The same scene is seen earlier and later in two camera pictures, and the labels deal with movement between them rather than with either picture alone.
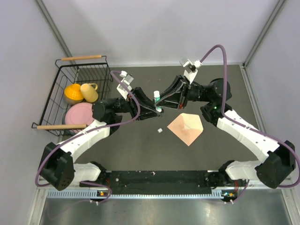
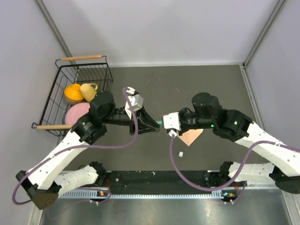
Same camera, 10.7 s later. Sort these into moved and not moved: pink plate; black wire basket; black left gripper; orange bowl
Moved: black left gripper
Not moved: pink plate; black wire basket; orange bowl
